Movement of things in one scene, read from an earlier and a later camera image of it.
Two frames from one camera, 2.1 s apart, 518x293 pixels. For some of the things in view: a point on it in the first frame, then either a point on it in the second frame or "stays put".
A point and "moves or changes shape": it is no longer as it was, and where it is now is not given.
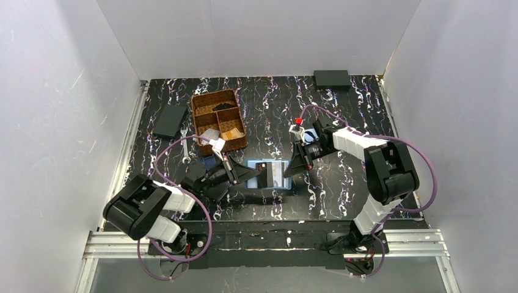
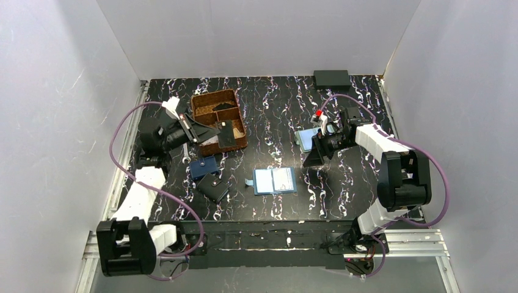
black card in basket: (223, 106) stays put
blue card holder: (272, 176) moves or changes shape
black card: (262, 178) -> (226, 138)
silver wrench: (186, 146) stays put
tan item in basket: (234, 133) stays put
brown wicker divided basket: (218, 110) stays put
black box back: (332, 79) stays put
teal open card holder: (310, 136) stays put
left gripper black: (233, 173) -> (191, 129)
